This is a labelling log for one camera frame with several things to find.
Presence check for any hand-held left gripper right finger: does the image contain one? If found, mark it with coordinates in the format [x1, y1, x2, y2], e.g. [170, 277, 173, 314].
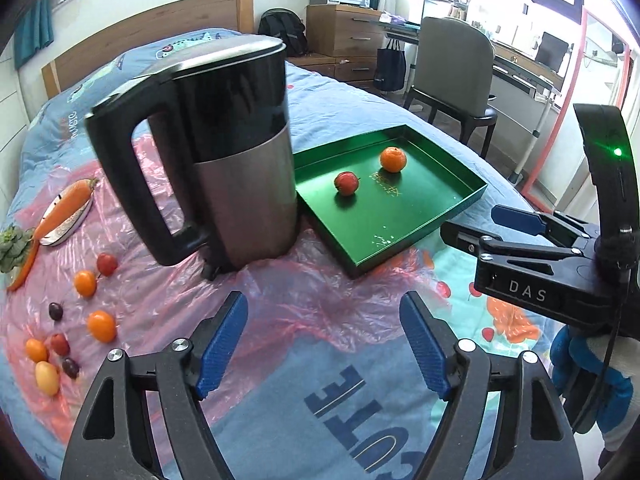
[400, 291, 583, 480]

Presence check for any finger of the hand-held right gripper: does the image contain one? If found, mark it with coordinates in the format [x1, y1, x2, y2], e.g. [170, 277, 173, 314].
[491, 204, 601, 242]
[440, 220, 581, 266]

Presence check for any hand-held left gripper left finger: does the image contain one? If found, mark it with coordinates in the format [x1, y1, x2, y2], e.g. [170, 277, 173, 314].
[60, 291, 249, 480]

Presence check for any green tray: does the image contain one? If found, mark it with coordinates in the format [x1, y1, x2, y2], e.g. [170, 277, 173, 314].
[292, 122, 488, 281]

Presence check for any small orange mandarin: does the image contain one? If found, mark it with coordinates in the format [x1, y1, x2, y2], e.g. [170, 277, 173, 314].
[74, 270, 98, 298]
[25, 338, 49, 364]
[87, 310, 118, 344]
[379, 146, 408, 174]

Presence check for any yellow apple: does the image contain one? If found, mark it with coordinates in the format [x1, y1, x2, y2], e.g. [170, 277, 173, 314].
[35, 361, 60, 396]

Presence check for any blue white plush toy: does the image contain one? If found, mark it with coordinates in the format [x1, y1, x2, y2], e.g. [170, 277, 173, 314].
[550, 325, 636, 456]

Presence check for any pink plastic sheet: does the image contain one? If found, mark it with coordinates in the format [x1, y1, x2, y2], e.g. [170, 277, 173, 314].
[0, 130, 451, 436]

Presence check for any glass desk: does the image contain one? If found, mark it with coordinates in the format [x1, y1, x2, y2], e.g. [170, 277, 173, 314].
[382, 10, 568, 181]

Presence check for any pink framed standing mirror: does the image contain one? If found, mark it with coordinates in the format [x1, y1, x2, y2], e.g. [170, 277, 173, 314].
[520, 7, 631, 201]

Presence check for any black steel electric kettle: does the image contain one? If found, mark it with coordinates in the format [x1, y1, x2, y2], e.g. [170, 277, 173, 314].
[85, 31, 301, 281]

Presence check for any grey chair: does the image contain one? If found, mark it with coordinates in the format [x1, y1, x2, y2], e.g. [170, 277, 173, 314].
[404, 16, 498, 158]

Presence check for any black monitor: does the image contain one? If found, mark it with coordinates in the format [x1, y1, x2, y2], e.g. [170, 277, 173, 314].
[535, 31, 571, 72]

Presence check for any black tote bag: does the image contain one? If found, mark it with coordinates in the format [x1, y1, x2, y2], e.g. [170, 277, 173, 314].
[375, 40, 407, 92]

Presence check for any small white plate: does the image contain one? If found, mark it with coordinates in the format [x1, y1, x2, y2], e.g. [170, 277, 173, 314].
[39, 187, 96, 247]

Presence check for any large carrot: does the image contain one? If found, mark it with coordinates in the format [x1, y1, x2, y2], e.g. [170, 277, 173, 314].
[32, 178, 100, 241]

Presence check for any orange plate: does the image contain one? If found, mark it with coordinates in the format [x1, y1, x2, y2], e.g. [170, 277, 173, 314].
[6, 237, 40, 292]

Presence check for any green bok choy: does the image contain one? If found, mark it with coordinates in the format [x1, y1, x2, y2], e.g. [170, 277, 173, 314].
[0, 225, 36, 275]

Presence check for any wooden dresser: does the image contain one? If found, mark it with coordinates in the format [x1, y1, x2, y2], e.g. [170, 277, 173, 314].
[306, 4, 401, 92]

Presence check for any black backpack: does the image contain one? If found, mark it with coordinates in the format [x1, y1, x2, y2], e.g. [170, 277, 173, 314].
[257, 8, 309, 58]

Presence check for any wooden headboard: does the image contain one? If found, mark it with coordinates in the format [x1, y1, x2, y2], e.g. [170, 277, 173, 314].
[41, 0, 255, 100]

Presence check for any teal curtain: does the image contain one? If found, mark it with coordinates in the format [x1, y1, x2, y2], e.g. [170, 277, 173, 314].
[14, 0, 55, 71]

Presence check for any black cable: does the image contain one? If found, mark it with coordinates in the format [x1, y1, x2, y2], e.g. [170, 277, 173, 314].
[570, 260, 631, 436]

